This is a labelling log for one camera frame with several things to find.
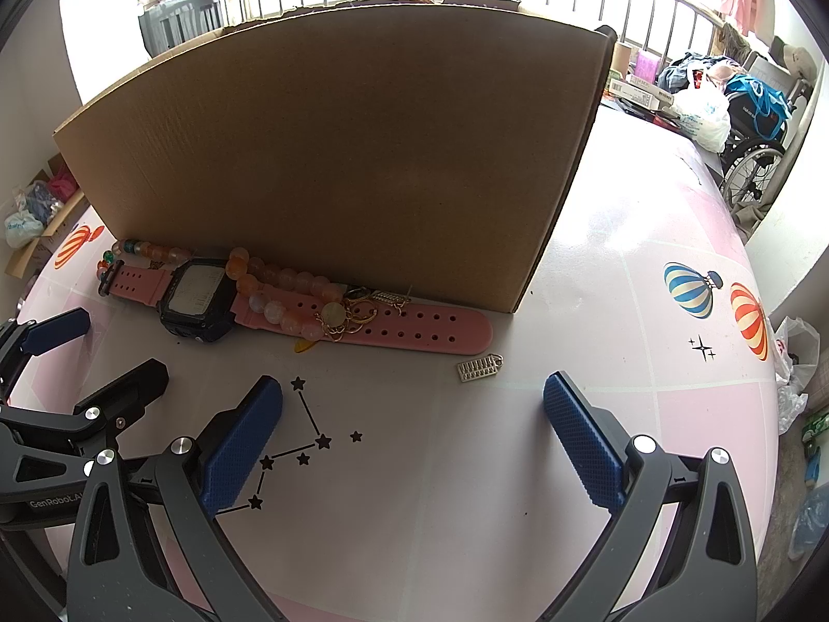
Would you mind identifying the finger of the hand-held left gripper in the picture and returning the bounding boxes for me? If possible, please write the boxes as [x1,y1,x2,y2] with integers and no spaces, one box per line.
[0,358,170,500]
[0,307,92,406]

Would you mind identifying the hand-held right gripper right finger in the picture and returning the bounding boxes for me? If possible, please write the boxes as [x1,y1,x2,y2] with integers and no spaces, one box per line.
[542,371,760,622]

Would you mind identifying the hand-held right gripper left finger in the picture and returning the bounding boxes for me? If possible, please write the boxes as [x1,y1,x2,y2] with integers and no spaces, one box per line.
[68,374,286,622]

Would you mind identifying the multicolour bead bracelet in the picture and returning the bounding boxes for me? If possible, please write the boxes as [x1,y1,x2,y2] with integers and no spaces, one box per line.
[97,238,195,273]

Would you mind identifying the gold butterfly charm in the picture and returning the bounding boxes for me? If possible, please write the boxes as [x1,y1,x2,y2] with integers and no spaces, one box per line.
[315,314,364,342]

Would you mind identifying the orange bead bracelet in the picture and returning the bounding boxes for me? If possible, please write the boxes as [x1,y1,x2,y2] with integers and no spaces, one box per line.
[226,247,354,341]

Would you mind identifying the pink strap watch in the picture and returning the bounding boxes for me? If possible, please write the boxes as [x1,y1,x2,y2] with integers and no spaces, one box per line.
[97,258,494,351]

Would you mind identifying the large cardboard box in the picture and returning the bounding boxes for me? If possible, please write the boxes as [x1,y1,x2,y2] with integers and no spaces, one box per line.
[53,0,616,315]

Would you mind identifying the open cardboard floor box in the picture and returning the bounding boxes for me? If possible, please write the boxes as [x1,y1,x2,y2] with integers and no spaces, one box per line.
[5,155,90,281]

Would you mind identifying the small white plastic bag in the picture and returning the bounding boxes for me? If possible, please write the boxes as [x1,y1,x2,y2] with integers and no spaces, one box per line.
[5,210,44,248]

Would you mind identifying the crumpled white plastic bag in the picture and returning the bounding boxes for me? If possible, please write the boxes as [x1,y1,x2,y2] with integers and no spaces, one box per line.
[770,316,821,435]

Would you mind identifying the green packet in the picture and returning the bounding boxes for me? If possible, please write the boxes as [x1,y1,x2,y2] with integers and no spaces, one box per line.
[803,411,829,462]

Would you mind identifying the clear plastic bag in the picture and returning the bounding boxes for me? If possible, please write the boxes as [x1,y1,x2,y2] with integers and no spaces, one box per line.
[787,486,829,561]

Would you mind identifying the wheelchair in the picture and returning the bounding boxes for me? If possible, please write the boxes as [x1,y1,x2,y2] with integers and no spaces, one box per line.
[719,78,812,209]

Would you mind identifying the grey cabinet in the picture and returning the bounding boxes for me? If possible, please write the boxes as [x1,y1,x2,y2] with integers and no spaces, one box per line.
[137,0,224,56]

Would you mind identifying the white printed plastic bag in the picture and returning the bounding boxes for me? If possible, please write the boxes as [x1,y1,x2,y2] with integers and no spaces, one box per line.
[670,87,733,154]

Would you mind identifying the flat white boxes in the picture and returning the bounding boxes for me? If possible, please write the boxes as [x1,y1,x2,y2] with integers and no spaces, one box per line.
[609,74,681,111]

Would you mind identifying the blue bag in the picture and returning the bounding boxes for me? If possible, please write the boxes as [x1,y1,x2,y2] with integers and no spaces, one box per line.
[725,74,789,125]

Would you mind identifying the pile of clothes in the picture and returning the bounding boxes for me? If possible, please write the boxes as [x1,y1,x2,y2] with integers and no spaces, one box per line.
[661,52,740,93]

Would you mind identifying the beige cap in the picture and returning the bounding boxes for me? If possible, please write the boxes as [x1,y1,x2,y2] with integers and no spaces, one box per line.
[780,45,821,80]

